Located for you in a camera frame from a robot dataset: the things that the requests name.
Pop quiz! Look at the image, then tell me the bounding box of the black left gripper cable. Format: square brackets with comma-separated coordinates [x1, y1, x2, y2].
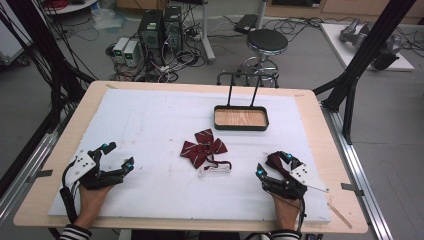
[58, 159, 80, 225]

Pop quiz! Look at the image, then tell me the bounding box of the black round stool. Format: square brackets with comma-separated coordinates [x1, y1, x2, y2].
[237, 28, 290, 88]

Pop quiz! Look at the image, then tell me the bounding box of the striped dark red bow tie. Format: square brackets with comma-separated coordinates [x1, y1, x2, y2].
[180, 128, 233, 178]

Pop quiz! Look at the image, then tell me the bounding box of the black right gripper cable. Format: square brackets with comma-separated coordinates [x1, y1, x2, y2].
[297, 195, 308, 234]

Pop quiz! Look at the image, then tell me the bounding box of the black computer tower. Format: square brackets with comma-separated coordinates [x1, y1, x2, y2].
[137, 9, 165, 52]
[163, 5, 184, 52]

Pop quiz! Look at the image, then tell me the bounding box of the black rack with wooden tray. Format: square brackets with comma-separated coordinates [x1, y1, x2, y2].
[213, 71, 280, 132]

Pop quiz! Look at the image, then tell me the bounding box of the round white table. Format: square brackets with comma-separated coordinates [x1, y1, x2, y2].
[42, 0, 100, 16]

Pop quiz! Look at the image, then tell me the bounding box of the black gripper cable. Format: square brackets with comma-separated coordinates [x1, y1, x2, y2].
[58, 159, 80, 225]
[297, 195, 308, 234]

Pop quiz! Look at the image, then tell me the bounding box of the aluminium rail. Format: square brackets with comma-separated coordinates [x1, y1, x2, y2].
[320, 101, 395, 240]
[0, 109, 74, 223]

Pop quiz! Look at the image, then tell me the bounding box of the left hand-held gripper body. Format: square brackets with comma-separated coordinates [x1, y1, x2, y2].
[64, 149, 125, 192]

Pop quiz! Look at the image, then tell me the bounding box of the black metal frame strut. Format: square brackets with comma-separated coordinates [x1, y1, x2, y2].
[312, 0, 418, 145]

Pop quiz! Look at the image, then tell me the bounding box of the grey power supply unit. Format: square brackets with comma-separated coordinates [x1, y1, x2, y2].
[112, 36, 130, 64]
[122, 40, 141, 68]

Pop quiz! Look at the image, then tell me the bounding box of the clear plastic bag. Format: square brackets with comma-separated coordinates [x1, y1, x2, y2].
[90, 5, 128, 32]

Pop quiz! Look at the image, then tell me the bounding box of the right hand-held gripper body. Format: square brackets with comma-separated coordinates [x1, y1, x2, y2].
[263, 163, 330, 201]

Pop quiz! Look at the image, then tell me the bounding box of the plain dark red bow tie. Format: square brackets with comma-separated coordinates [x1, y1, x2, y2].
[265, 151, 294, 181]

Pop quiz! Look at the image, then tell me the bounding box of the black flat box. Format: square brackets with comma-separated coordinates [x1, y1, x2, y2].
[233, 13, 260, 35]

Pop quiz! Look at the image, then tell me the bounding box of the thin wooden stick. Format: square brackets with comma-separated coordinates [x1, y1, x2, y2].
[326, 201, 354, 230]

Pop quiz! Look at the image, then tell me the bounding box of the thin metal rod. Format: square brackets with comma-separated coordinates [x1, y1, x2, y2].
[305, 183, 331, 194]

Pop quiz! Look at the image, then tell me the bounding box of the grey metal table leg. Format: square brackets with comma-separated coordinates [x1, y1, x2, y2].
[255, 0, 269, 30]
[199, 0, 217, 65]

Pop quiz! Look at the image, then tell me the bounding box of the person's left hand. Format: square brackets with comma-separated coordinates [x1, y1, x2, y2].
[73, 184, 114, 231]

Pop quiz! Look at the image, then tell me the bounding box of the black frame with cables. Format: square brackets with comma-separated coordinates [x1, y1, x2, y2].
[0, 0, 98, 188]

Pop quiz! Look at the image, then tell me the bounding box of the tangle of floor cables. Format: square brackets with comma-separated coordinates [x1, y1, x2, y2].
[105, 19, 214, 84]

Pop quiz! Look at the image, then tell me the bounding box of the white foam mat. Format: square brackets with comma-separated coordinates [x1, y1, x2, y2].
[48, 88, 333, 224]

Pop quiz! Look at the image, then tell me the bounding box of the person's right hand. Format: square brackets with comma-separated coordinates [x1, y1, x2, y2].
[271, 193, 301, 232]

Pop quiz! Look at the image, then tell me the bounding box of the white floor platform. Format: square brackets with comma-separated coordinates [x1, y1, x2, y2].
[319, 22, 416, 73]

